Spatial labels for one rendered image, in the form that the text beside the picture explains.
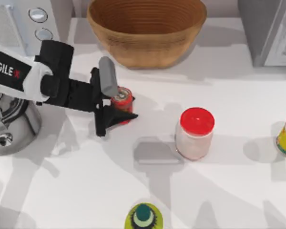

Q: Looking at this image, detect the red can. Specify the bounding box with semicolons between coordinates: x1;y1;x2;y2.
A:
110;87;134;126

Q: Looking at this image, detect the brown woven basket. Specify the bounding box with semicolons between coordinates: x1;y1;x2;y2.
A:
86;0;208;70

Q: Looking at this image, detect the pale microwave oven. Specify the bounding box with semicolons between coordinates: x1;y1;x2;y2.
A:
0;0;61;58

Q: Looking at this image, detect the red-lidded white jar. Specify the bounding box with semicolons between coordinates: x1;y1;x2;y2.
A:
175;107;215;161

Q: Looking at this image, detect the round microwave knob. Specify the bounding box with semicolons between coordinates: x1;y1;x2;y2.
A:
28;7;49;23
35;28;53;41

